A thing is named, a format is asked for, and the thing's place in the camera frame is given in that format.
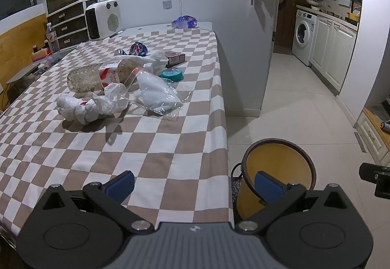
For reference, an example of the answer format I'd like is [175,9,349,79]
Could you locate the clear plastic bottle red label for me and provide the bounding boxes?
[67,59,153,93]

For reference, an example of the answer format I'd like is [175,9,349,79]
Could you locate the low white cabinet wooden top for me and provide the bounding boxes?
[355,105,390,163]

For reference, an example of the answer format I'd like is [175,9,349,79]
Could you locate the purple patterned bag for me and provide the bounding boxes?
[171,15,197,29]

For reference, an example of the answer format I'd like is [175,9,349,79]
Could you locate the blue foil snack packet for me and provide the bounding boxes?
[114,41,148,57]

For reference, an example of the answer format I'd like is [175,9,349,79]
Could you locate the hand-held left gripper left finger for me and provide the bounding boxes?
[39,170,155,234]

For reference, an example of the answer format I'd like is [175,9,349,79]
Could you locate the clear plastic bag white paper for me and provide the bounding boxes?
[123,67,192,121]

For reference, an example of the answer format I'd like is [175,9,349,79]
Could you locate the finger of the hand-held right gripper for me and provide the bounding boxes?
[359,162,390,198]

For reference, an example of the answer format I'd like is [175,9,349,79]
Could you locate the dark red box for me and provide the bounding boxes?
[165,50,186,65]

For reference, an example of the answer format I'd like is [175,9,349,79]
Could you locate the dark speckled floor mat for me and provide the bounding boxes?
[231,179,243,218]

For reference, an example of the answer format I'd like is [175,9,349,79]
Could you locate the white kitchen base cabinets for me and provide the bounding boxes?
[309,13,358,96]

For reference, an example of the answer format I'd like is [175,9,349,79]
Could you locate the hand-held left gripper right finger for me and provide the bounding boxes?
[236,171,351,233]

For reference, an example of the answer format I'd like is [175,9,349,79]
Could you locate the brown white checkered tablecloth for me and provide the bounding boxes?
[0,27,235,245]

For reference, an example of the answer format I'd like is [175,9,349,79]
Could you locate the clear water bottle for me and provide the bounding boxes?
[46,22,60,55]

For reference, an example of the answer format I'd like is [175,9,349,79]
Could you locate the white space heater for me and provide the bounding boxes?
[85,0,122,41]

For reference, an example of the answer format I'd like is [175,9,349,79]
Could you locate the teal round lid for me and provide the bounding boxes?
[160,68,184,82]

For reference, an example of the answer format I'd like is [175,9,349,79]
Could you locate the white tissue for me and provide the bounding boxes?
[143,50,169,76]

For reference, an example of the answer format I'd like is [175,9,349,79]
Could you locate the white washing machine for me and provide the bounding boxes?
[292,10,318,66]

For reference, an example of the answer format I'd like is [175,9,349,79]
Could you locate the yellow bin dark rim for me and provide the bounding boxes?
[237,139,317,221]

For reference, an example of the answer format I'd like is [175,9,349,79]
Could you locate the box of coloured pens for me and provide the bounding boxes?
[30,47,51,63]

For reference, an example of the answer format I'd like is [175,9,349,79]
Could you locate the white dark drawer cabinet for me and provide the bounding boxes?
[46,0,99,52]

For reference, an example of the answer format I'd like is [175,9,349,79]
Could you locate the table with silver foil side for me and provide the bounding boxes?
[120,21,215,35]

